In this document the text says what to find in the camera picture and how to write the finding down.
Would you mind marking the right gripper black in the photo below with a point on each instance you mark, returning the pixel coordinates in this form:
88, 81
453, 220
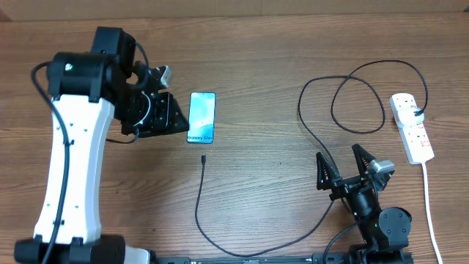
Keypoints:
344, 185

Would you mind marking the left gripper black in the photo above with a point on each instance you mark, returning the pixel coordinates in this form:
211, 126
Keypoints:
169, 109

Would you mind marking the blue Galaxy smartphone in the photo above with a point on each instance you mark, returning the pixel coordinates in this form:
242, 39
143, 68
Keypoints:
201, 118

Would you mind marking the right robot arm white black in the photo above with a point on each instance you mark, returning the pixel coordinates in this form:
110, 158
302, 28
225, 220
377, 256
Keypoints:
384, 231

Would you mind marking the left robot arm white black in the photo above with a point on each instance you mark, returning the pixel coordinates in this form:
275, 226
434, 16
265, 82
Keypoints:
86, 91

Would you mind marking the white USB charger plug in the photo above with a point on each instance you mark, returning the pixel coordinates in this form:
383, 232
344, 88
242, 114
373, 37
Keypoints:
408, 117

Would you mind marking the white power strip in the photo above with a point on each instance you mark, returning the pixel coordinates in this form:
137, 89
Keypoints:
414, 138

